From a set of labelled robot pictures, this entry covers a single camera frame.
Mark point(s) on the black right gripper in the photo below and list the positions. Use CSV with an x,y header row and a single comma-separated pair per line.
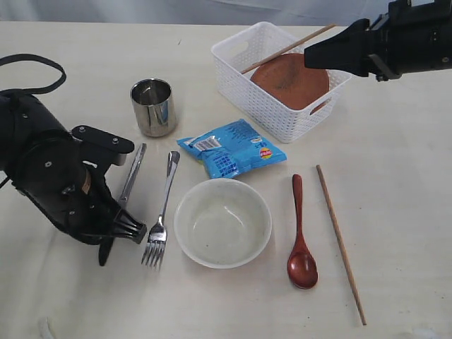
x,y
406,39

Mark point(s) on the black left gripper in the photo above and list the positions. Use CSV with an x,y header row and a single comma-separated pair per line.
x,y
63,174

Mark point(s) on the silver metal fork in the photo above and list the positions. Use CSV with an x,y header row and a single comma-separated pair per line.
x,y
163,208

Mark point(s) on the silver metal utensil handle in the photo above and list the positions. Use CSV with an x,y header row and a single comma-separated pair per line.
x,y
133,172

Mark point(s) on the grey-green ceramic bowl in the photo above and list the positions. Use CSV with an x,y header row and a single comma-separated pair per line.
x,y
222,223

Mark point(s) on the brown wooden chopstick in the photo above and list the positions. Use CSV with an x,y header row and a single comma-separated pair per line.
x,y
341,246

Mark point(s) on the shiny steel cup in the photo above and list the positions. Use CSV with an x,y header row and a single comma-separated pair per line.
x,y
154,107

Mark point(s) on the blue chips snack bag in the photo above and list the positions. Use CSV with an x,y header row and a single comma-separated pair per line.
x,y
231,150

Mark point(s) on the red-brown wooden spoon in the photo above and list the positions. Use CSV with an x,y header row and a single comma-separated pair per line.
x,y
301,266

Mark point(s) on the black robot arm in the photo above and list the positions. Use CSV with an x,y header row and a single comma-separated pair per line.
x,y
23,119

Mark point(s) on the brown wooden plate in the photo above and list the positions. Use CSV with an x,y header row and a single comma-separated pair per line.
x,y
288,80

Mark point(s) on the white woven plastic basket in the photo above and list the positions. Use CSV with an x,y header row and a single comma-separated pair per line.
x,y
233,54

